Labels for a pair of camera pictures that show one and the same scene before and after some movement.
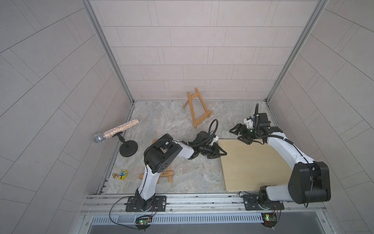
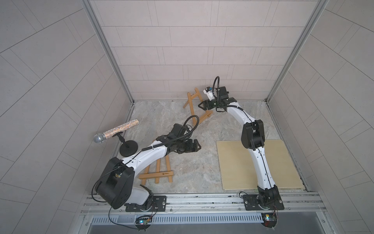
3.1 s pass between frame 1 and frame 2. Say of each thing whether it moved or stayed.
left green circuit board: stayed
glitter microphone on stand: stayed
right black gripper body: moved
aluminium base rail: stayed
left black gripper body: moved
